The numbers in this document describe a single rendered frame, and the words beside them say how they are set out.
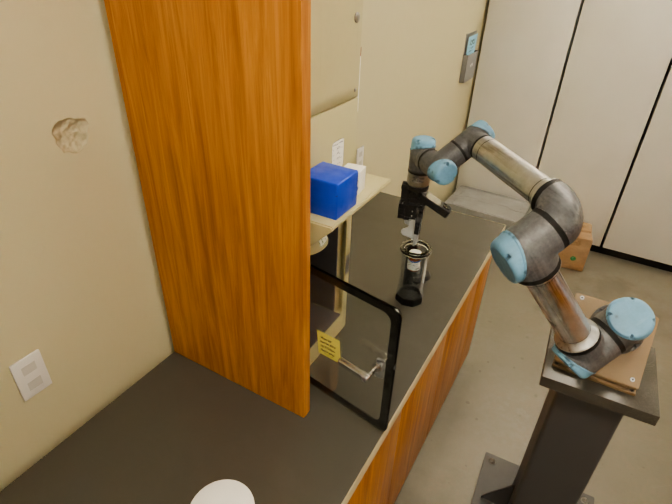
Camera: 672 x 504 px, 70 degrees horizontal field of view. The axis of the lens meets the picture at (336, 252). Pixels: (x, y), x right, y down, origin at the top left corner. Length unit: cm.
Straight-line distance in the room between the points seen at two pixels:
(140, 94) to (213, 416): 84
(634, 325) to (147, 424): 131
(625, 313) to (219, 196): 109
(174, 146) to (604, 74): 328
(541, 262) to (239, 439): 87
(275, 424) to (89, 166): 80
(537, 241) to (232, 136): 71
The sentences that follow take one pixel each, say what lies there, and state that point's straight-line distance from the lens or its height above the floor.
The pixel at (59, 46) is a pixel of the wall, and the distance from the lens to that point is 120.
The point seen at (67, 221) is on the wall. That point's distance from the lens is 127.
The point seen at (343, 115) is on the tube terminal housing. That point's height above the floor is 168.
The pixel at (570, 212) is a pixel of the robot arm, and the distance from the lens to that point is 121.
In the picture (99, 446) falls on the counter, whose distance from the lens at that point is 146.
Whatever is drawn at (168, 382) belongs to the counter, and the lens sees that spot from 155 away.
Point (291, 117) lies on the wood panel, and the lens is 93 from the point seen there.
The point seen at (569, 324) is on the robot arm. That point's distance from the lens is 138.
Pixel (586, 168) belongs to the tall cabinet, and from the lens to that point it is 415.
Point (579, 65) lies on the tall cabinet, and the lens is 398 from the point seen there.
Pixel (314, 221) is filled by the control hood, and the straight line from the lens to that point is 109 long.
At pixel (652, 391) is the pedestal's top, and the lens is 178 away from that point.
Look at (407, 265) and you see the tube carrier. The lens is 169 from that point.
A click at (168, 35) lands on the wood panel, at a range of 110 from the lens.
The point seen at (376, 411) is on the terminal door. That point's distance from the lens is 128.
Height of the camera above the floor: 204
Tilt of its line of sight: 32 degrees down
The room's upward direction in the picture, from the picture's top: 2 degrees clockwise
